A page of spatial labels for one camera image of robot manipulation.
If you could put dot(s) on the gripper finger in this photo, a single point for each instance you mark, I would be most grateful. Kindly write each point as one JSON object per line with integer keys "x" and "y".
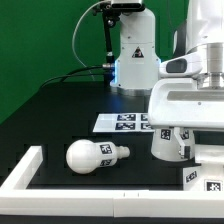
{"x": 181, "y": 136}

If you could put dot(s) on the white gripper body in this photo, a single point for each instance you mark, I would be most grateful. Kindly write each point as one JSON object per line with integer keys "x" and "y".
{"x": 177, "y": 101}

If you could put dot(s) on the white lamp shade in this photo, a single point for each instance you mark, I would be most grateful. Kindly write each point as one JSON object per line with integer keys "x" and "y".
{"x": 166, "y": 147}

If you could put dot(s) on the white lamp base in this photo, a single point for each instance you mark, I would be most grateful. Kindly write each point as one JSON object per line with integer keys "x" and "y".
{"x": 208, "y": 174}

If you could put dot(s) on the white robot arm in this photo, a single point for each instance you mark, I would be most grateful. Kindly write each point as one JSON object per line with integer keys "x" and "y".
{"x": 203, "y": 33}

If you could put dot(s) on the white marker sheet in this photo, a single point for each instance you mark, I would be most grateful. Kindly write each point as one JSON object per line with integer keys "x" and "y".
{"x": 122, "y": 122}

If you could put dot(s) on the white light bulb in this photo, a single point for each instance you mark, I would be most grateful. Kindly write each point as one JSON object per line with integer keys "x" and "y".
{"x": 84, "y": 156}

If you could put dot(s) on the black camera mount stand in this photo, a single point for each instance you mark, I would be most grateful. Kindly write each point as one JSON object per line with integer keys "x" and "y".
{"x": 110, "y": 36}

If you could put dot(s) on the white frame wall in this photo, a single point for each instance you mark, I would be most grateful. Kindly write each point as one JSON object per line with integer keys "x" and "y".
{"x": 16, "y": 198}

